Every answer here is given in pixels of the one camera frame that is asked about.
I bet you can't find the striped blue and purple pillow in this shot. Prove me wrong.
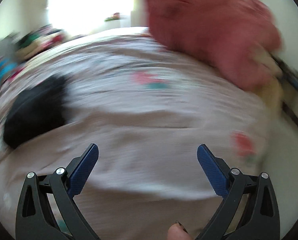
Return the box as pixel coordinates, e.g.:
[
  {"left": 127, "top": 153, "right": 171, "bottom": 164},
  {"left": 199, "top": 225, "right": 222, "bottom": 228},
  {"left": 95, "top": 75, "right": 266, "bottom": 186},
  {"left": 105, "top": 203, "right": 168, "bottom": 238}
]
[{"left": 0, "top": 57, "right": 17, "bottom": 105}]

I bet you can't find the pile of folded clothes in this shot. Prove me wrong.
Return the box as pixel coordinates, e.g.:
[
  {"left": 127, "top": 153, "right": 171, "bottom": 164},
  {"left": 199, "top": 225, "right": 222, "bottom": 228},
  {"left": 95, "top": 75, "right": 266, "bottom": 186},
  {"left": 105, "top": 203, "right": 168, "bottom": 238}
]
[{"left": 14, "top": 25, "right": 69, "bottom": 60}]

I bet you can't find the black sweater with orange cuffs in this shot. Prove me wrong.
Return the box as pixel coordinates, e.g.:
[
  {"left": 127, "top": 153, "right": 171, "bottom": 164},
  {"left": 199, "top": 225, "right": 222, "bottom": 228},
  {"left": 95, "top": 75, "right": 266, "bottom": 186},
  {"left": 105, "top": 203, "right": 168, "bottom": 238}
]
[{"left": 3, "top": 75, "right": 69, "bottom": 149}]

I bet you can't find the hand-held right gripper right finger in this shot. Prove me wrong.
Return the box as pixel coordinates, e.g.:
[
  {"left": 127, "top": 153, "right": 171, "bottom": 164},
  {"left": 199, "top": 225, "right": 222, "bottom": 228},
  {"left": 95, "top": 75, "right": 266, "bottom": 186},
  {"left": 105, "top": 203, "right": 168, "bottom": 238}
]
[{"left": 197, "top": 144, "right": 281, "bottom": 240}]

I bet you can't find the pale pink printed duvet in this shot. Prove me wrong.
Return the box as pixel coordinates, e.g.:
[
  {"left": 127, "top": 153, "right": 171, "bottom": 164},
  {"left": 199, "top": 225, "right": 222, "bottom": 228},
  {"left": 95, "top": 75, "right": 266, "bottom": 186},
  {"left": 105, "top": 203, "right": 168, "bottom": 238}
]
[{"left": 0, "top": 26, "right": 284, "bottom": 240}]

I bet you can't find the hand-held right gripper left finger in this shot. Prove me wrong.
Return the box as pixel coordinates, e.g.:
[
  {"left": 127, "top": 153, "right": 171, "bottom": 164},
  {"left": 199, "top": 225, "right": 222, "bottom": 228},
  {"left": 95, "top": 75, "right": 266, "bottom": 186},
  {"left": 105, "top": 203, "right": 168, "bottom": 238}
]
[{"left": 15, "top": 143, "right": 101, "bottom": 240}]

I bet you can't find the windowsill clutter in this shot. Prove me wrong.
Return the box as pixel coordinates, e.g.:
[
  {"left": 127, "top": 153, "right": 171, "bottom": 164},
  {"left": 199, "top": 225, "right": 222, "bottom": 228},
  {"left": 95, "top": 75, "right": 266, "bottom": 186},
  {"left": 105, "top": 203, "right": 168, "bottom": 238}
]
[{"left": 104, "top": 12, "right": 126, "bottom": 22}]

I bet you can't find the crumpled salmon pink blanket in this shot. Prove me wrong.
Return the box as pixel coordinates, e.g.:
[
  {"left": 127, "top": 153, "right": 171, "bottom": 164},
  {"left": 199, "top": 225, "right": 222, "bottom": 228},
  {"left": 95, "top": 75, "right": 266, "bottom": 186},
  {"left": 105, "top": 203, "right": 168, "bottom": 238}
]
[{"left": 145, "top": 0, "right": 283, "bottom": 92}]

